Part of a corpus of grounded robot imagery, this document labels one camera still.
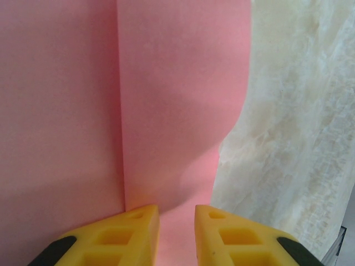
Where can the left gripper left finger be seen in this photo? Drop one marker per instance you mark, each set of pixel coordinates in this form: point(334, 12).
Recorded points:
point(111, 243)

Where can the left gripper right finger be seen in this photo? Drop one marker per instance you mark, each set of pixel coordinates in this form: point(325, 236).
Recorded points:
point(238, 243)

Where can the pink paper sheet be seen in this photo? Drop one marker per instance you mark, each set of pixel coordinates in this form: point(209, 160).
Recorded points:
point(83, 110)

